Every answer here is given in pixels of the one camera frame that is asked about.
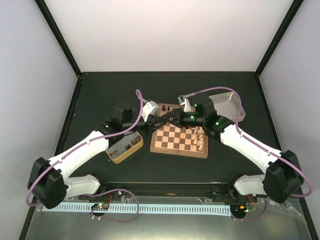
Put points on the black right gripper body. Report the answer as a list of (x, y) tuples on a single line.
[(198, 120)]

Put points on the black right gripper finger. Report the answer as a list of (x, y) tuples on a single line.
[(170, 121), (169, 115)]

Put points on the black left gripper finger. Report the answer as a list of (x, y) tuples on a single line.
[(155, 119), (158, 125)]

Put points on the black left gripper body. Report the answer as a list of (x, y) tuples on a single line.
[(128, 125)]

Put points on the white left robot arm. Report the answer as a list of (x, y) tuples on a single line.
[(51, 181)]

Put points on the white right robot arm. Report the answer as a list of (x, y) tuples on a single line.
[(279, 179)]

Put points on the dark pieces in tin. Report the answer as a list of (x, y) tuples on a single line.
[(123, 145)]

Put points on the wooden folding chess board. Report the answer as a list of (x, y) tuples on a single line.
[(179, 141)]

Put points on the left controller board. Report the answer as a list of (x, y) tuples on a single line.
[(100, 207)]

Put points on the controller board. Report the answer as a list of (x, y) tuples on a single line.
[(100, 207), (241, 209)]

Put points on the right controller board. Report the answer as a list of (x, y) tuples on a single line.
[(241, 209)]

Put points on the pink metal tin tray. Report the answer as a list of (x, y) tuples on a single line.
[(226, 104)]

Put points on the yellow bear tin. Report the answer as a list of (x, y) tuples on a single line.
[(129, 152)]

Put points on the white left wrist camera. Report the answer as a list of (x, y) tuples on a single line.
[(150, 108)]

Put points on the black mounting rail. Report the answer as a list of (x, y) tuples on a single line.
[(219, 192)]

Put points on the white slotted cable duct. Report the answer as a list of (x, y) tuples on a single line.
[(143, 208)]

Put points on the black frame post left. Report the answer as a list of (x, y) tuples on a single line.
[(46, 13)]

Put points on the black frame post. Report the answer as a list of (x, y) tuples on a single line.
[(46, 13), (283, 27)]

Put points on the black frame post right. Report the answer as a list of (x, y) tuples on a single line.
[(283, 27)]

